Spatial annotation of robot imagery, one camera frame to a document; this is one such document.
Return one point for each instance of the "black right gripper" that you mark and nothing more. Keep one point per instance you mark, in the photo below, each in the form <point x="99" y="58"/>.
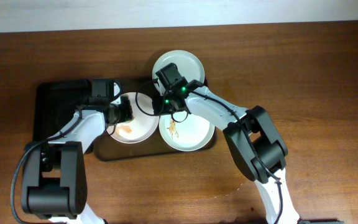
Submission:
<point x="159" y="106"/>

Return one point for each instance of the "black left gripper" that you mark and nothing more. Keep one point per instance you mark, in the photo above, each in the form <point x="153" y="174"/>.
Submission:
<point x="127" y="109"/>

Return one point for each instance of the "pink white plate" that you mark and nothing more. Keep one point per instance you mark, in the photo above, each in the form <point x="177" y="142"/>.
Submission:
<point x="143" y="126"/>

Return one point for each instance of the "pale green plate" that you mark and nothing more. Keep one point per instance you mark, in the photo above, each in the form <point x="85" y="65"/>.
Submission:
<point x="185" y="132"/>

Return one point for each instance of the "light green top plate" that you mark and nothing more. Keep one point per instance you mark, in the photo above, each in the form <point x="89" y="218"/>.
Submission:
<point x="188" y="65"/>

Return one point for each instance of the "yellow green sponge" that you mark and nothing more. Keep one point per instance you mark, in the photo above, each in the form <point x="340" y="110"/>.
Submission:
<point x="124" y="128"/>

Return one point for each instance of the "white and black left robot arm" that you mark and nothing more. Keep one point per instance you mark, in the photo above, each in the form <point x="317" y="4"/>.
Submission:
<point x="54" y="186"/>

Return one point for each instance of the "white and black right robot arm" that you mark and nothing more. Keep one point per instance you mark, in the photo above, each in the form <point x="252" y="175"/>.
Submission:
<point x="256" y="147"/>

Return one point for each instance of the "large brown tray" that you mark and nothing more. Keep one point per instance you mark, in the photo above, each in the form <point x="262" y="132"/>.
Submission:
<point x="105" y="148"/>

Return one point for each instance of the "small black tray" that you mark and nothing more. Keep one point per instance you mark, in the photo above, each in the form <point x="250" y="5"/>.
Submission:
<point x="55" y="105"/>

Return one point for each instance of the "dark object at bottom edge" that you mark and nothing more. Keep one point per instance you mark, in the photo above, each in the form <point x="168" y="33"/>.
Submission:
<point x="320" y="222"/>

